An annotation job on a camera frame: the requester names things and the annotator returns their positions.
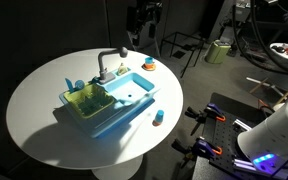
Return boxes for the grey toy faucet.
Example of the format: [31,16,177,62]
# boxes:
[96,46,129,85]

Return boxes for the blue toy sink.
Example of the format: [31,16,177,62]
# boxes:
[58,68,162,140]

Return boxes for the orange toy saucer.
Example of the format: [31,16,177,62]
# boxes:
[141,62,157,72]

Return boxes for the blue toy teacup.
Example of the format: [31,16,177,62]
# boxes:
[144,56,156,67]

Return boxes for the cream toy soap bottle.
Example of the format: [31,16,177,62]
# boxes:
[117,62,130,76]

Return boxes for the blue cup with orange rim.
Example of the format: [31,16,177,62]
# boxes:
[151,109,166,127]

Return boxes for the green toy dish rack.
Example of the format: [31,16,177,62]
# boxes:
[63,82,116,121]

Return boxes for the black clamp with orange tips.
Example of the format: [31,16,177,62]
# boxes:
[171,136,224,165]
[184,102,227,136]

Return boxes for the blue toy utensil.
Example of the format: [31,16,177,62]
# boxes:
[64,77,75,94]

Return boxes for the green bin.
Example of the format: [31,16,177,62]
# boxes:
[204,39,233,65]

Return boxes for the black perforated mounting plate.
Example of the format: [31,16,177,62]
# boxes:
[191,92,288,180]

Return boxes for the wooden sticks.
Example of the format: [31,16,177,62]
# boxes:
[245,76,288,108]

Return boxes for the black metal frame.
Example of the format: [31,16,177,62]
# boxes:
[159,31,206,80]

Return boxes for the white table pedestal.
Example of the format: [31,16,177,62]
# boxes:
[90,154,145,180]

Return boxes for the thick black hose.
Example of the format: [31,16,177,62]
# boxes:
[231,0,288,78]

